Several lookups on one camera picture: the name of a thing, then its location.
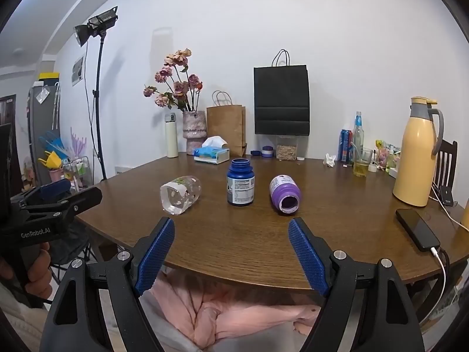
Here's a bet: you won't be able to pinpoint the yellow thermos jug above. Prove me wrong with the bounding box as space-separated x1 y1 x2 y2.
393 96 445 207

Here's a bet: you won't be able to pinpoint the grey refrigerator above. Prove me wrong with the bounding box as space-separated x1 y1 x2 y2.
27 82 61 155

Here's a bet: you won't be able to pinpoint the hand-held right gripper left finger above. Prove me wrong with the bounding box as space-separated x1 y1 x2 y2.
38 216 176 352

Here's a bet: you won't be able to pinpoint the white charging cable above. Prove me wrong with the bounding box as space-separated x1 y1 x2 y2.
430 247 450 323

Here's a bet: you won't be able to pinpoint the brown door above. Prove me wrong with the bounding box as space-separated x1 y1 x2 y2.
0 94 17 125

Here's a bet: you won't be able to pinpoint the clear glass cup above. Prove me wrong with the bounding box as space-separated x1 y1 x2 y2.
160 175 202 216

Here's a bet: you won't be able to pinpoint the purple pill bottle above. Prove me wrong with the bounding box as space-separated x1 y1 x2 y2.
269 175 302 215

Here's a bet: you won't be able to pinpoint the blue plastic hangers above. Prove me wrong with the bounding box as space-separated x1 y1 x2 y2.
38 130 68 155

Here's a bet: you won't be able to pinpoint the blue drink can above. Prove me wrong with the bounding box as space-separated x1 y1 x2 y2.
339 129 353 163

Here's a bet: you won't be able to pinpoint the person's left hand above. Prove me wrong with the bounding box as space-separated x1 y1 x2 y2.
26 241 54 298

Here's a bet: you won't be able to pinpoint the black studio light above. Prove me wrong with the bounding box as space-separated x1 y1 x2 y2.
74 6 118 47

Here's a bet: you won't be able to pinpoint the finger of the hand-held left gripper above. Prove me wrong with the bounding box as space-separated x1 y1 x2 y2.
20 186 103 221
11 178 73 204

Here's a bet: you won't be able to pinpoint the clear grain container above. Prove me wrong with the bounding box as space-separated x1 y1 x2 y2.
276 134 298 161

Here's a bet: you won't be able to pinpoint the white thermos bottle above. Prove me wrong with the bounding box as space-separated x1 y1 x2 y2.
165 113 179 158

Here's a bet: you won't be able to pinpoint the dried pink flowers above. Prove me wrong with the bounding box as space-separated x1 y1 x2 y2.
144 48 203 112

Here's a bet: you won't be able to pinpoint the dark wooden chair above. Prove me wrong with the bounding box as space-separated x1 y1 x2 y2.
432 140 458 206

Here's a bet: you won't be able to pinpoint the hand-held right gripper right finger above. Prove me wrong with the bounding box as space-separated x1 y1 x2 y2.
288 217 426 352

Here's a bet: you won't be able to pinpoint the blue pill bottle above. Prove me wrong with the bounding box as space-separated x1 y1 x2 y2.
226 158 255 207

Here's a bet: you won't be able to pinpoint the pink clothing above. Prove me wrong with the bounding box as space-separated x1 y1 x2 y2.
141 268 330 352

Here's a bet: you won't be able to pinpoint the black paper bag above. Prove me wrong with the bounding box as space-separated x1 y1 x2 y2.
254 49 310 135

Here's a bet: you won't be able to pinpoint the person's left forearm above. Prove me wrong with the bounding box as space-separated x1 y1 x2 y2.
0 282 48 352

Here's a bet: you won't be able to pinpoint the blue tissue box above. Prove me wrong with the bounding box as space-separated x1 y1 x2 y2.
193 136 230 164

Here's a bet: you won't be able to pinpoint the glass of yellow liquid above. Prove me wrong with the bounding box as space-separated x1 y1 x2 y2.
353 148 372 177

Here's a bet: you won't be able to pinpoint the black light stand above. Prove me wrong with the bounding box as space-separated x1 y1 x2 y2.
85 33 108 181

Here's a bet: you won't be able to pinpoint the colourful snack packets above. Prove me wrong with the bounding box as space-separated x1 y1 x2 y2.
374 140 402 171

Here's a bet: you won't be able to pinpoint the wall poster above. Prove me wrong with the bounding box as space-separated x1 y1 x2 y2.
71 57 86 87

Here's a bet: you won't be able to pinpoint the pink ceramic vase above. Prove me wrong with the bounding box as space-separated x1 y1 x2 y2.
182 111 207 155

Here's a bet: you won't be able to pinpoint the black smartphone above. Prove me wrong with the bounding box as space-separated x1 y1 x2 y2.
396 208 441 252

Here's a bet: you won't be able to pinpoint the clear glass bottle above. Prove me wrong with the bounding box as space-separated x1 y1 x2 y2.
352 111 365 162

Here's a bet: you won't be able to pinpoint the purple plastic hangers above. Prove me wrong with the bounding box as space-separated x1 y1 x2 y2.
69 128 88 158

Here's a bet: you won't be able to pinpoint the brown paper bag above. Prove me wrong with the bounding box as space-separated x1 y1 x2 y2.
206 91 247 157

